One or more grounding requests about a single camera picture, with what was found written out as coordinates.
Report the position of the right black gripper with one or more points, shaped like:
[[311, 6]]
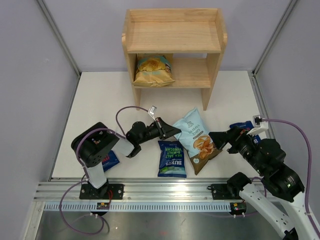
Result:
[[235, 136]]

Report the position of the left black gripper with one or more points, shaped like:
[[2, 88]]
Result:
[[165, 130]]

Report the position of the light blue cassava chips bag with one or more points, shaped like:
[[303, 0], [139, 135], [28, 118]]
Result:
[[194, 137]]

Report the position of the yellow kettle chips bag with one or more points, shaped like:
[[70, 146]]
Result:
[[153, 70]]

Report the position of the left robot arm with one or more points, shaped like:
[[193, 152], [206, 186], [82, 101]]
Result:
[[93, 145]]

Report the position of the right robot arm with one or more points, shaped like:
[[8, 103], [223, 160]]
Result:
[[267, 158]]

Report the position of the wooden two-tier shelf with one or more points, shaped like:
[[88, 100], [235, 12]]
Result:
[[196, 39]]

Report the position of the blue Burts bag right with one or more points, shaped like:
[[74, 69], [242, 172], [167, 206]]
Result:
[[248, 125]]

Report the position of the blue sea salt vinegar bag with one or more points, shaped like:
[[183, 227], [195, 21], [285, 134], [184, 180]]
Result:
[[172, 160]]

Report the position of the blue spicy sweet chilli bag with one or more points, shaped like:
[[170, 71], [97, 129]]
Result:
[[110, 161]]

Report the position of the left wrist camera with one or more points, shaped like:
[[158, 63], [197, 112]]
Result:
[[152, 112]]

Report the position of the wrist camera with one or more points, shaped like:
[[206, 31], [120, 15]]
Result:
[[259, 126], [152, 112]]

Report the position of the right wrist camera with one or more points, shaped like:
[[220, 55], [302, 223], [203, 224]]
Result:
[[259, 126]]

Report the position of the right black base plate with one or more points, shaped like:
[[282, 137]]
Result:
[[219, 191]]

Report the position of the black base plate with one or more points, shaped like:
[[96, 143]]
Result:
[[219, 191], [110, 191]]

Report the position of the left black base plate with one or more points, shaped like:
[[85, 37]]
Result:
[[110, 191]]

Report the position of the aluminium mounting rail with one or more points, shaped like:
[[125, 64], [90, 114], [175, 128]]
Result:
[[140, 189]]

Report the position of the white slotted cable duct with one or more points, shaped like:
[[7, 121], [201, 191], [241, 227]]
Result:
[[140, 207]]

